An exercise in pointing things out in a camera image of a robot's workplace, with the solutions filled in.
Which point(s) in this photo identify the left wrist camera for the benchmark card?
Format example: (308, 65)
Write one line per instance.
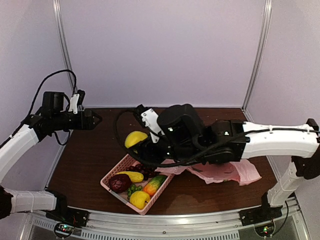
(76, 101)

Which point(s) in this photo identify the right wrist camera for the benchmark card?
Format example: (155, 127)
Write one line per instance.
(147, 118)

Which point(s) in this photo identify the pink plastic bag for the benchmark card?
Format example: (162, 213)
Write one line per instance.
(243, 172)

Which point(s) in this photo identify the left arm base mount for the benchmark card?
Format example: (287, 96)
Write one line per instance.
(68, 223)

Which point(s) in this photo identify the pink plastic basket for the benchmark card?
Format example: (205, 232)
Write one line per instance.
(123, 165)

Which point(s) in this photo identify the front aluminium rail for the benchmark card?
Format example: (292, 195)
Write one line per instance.
(223, 225)

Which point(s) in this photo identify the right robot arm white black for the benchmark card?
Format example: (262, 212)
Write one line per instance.
(180, 135)

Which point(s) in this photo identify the green grape bunch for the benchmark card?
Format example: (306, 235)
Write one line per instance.
(133, 188)

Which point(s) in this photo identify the left aluminium frame post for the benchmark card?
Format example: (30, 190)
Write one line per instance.
(64, 48)

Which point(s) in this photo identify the yellow green pear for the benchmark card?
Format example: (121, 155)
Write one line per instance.
(133, 139)

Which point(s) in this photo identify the dark purple mangosteen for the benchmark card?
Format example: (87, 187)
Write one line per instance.
(119, 183)

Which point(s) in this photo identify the red grape bunch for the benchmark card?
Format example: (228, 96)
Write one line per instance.
(147, 171)

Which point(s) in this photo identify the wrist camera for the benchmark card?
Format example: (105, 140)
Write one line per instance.
(76, 101)
(147, 118)

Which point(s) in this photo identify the yellow starfruit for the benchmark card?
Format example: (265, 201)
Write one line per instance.
(135, 177)

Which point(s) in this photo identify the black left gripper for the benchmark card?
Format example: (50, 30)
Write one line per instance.
(89, 126)

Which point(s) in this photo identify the aluminium frame post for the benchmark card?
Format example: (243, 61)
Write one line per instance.
(264, 31)
(64, 48)

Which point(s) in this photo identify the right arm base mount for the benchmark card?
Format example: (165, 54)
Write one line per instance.
(262, 217)

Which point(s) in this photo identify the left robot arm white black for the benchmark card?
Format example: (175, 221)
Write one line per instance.
(56, 113)

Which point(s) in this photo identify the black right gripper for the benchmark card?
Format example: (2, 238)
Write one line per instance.
(145, 151)

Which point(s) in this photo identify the green orange mango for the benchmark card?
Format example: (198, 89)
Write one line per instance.
(154, 184)

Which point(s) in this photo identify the right aluminium frame post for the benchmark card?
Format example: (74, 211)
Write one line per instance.
(264, 31)

